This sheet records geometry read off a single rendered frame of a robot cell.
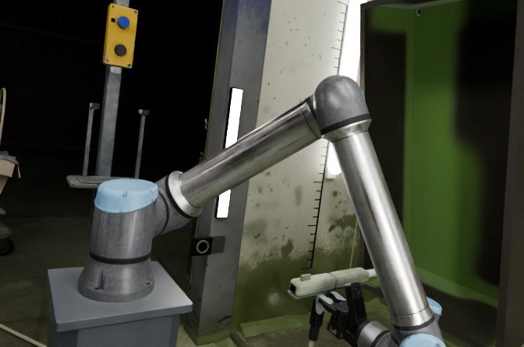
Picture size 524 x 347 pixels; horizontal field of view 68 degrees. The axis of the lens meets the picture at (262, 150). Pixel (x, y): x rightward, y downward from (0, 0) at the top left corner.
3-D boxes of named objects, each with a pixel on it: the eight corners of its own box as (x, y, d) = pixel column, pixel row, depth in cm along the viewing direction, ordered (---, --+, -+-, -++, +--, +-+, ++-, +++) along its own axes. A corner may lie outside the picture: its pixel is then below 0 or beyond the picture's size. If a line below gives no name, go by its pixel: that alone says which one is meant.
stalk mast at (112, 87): (91, 334, 189) (127, -6, 181) (93, 341, 184) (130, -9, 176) (77, 337, 186) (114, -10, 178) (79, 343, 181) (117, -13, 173)
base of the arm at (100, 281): (83, 306, 89) (86, 264, 88) (72, 275, 105) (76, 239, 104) (164, 296, 99) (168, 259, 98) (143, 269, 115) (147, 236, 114)
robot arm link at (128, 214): (75, 249, 96) (83, 180, 95) (120, 235, 113) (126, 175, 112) (127, 263, 92) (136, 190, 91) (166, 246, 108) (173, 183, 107)
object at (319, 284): (287, 352, 115) (299, 281, 112) (277, 342, 119) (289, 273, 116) (392, 320, 142) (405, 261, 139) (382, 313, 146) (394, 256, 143)
